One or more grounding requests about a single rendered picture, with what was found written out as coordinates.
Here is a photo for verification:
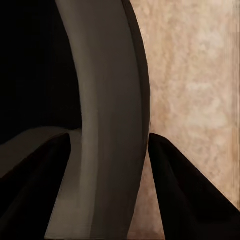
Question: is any cauldron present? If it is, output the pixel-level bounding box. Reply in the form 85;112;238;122
0;0;151;240

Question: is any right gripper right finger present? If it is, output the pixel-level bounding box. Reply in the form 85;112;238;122
148;133;240;240

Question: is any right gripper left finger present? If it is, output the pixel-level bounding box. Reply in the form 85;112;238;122
0;133;71;240

